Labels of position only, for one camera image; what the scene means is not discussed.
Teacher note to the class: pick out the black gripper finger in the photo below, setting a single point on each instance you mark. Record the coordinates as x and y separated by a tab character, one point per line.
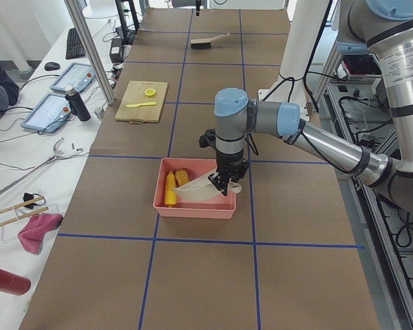
198	4
220	180

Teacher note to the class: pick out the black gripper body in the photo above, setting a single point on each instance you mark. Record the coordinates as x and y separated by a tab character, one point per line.
229	161

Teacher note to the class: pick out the white plastic dustpan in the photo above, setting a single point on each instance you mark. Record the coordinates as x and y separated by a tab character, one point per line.
199	189

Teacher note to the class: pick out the toy brown potato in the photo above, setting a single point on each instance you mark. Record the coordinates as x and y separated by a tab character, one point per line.
182	177

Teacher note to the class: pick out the white hand brush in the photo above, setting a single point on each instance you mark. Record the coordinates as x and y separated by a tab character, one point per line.
206	43

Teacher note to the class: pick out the yellow toy corn cob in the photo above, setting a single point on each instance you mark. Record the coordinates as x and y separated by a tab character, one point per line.
170	197

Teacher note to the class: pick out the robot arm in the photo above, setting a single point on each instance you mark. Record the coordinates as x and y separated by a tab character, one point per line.
384	28

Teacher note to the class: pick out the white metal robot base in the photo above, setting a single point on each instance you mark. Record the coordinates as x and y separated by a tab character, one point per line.
289	86

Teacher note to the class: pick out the pink plastic bin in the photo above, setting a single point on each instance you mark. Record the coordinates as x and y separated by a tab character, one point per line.
217	207

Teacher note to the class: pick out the black power adapter box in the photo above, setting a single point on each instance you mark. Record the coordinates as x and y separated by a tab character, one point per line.
119	51

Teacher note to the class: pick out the toy lemon slice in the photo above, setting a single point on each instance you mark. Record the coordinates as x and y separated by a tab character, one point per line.
150	92

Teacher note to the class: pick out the yellow plastic toy knife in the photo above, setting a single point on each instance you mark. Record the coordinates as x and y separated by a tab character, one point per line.
142	104

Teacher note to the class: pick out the wooden cutting board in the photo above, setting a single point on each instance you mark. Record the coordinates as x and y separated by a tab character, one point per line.
134	93

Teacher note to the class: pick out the black keyboard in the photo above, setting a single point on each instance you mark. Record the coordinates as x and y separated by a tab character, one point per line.
74	47

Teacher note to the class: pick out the upper teach pendant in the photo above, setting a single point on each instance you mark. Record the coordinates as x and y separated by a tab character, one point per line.
77	75

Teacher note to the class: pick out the teach pendant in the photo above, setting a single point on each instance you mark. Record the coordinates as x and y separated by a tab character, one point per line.
49	115
77	75

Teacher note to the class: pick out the black water bottle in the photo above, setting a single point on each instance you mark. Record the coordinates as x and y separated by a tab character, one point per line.
77	104

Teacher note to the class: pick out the black computer mouse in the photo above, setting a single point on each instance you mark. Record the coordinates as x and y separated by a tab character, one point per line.
51	66

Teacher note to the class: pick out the metal reacher grabber tool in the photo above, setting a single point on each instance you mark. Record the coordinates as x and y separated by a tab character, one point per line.
57	155

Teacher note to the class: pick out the wooden stick pair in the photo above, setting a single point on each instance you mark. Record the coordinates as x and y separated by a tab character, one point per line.
23	210

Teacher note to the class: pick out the lower teach pendant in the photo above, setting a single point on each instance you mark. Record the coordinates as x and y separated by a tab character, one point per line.
49	115

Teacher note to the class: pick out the pink cloth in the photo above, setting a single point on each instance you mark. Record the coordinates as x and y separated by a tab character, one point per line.
32	235

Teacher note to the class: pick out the red cylinder bottle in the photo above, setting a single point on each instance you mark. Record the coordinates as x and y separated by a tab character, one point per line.
15	284

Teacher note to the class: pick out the aluminium frame post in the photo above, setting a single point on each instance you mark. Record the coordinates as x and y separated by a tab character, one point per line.
78	19

